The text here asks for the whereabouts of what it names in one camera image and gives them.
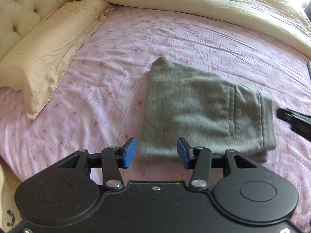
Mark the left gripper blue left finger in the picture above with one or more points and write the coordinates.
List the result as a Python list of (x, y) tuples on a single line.
[(125, 154)]

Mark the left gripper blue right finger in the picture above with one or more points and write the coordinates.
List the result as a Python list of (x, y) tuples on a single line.
[(187, 154)]

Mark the grey knit pants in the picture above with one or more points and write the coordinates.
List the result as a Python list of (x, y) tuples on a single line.
[(205, 109)]

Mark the folded grey patterned garment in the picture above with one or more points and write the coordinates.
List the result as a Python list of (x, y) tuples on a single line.
[(309, 68)]

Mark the pink patterned bed sheet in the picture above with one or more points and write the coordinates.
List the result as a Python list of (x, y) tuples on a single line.
[(100, 99)]

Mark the cream duvet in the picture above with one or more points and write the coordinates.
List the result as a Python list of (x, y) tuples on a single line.
[(274, 18)]

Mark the cream pillow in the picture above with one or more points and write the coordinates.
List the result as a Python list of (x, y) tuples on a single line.
[(37, 63)]

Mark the tufted cream headboard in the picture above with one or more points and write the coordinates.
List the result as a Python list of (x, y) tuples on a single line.
[(19, 17)]

